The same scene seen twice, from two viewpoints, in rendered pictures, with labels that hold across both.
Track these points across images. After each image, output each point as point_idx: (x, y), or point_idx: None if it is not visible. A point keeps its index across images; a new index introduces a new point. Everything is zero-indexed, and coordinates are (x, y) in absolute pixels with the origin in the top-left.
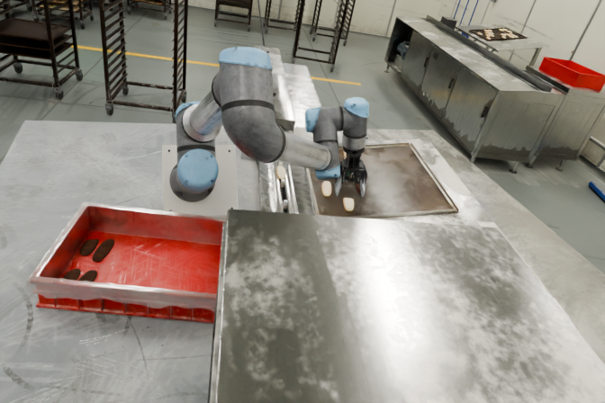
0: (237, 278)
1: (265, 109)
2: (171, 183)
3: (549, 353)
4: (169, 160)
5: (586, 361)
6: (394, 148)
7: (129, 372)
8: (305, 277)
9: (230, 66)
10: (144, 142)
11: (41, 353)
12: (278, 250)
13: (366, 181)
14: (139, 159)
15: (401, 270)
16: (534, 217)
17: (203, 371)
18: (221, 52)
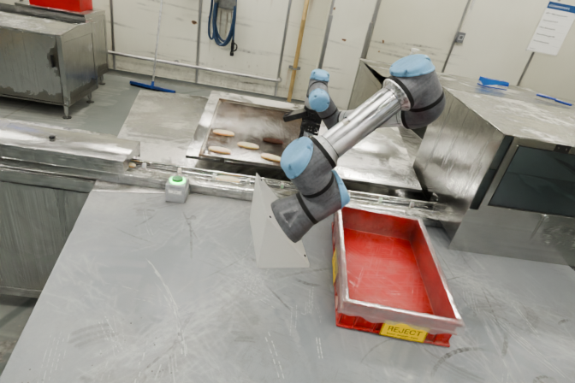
0: (548, 138)
1: None
2: (299, 233)
3: (511, 103)
4: (275, 223)
5: (506, 99)
6: (222, 109)
7: (466, 285)
8: (528, 126)
9: (433, 72)
10: (122, 286)
11: (480, 334)
12: (519, 128)
13: (265, 136)
14: (177, 291)
15: (499, 110)
16: None
17: (447, 251)
18: (423, 67)
